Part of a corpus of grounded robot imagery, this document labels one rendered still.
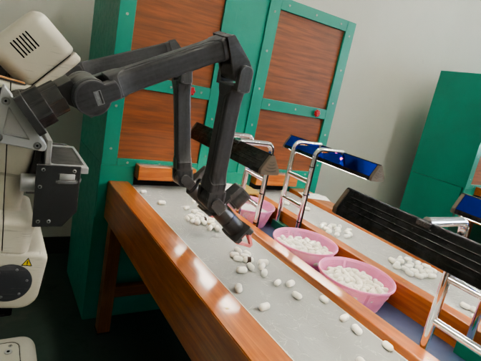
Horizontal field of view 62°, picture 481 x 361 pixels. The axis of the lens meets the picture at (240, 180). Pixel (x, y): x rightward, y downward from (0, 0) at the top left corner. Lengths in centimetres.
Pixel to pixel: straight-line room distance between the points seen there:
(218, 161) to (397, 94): 328
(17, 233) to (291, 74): 168
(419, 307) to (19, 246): 122
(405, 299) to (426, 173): 266
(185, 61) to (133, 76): 13
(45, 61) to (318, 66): 172
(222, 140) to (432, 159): 315
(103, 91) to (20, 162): 31
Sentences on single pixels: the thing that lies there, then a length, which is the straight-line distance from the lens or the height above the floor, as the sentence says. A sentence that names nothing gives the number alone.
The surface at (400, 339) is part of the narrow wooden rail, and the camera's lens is 120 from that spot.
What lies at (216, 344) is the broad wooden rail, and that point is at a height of 71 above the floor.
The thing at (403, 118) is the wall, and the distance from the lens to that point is 441.
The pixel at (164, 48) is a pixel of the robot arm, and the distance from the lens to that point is 141.
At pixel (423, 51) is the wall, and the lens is 446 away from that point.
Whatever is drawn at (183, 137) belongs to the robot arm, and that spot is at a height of 110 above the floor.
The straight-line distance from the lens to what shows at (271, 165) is 137.
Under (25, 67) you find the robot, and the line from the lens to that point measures 106.
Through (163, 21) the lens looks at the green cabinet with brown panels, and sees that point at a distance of 198.
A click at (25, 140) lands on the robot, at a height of 112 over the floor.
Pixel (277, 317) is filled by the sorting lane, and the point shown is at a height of 74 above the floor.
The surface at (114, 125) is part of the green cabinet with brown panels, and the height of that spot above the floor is 103.
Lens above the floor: 132
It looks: 13 degrees down
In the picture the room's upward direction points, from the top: 11 degrees clockwise
